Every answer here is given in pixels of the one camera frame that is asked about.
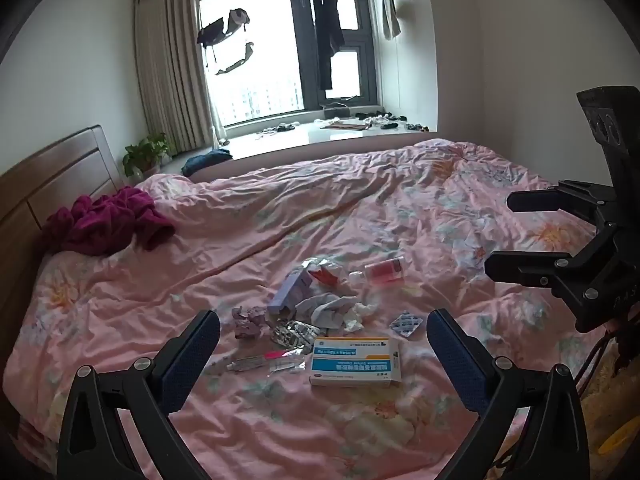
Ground crumpled white tissue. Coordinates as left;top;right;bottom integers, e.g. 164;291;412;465
342;300;378;332

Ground blue cloth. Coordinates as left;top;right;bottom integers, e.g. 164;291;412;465
181;147;233;177

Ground purple carton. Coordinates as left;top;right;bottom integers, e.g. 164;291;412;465
267;266;316;317

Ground hanging dark strap garment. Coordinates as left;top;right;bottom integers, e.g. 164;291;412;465
215;41;255;76

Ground wooden headboard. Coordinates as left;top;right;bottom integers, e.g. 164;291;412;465
0;125;123;306

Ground silver blister packs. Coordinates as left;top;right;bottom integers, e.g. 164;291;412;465
270;317;321;348

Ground tan fleece robe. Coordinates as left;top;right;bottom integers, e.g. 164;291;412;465
575;340;640;461

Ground blue foil packet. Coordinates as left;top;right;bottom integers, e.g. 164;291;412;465
390;311;426;339

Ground hanging grey cloth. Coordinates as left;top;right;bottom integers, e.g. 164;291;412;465
382;0;402;41

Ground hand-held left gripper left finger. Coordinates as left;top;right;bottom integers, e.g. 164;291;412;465
56;309;221;480

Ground hanging black garment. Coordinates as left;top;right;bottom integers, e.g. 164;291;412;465
310;0;347;92

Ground beige curtain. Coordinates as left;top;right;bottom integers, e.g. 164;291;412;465
132;0;216;153

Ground hanging dark clothing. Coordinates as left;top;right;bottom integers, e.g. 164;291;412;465
196;8;251;48

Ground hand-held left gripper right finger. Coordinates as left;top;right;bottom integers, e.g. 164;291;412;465
426;308;591;480

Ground dark framed window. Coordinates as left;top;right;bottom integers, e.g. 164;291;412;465
197;0;378;128

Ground purple paper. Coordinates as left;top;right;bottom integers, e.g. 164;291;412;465
231;305;271;339

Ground pink floral blanket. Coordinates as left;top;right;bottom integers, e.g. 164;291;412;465
0;139;621;480

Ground maroon cloth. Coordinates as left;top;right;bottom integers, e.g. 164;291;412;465
41;186;176;256

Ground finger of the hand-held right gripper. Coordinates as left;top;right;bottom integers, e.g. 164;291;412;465
506;180;621;233
483;222;626;334

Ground black cable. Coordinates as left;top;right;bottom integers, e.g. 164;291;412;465
575;325;623;391

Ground clear bottle with red liquid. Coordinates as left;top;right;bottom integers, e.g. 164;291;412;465
348;256;408;286

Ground white window seat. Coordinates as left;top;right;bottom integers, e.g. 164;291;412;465
165;121;438;177

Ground clear syringe package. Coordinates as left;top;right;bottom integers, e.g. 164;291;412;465
217;349;308;375

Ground white blue medicine box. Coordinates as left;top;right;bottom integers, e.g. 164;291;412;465
309;336;404;387

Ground crumpled grey paper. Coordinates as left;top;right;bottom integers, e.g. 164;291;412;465
295;292;358;328

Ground red white wrapper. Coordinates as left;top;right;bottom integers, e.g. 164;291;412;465
306;257;346;286

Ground green potted plant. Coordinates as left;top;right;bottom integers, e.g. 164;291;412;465
122;132;173;178

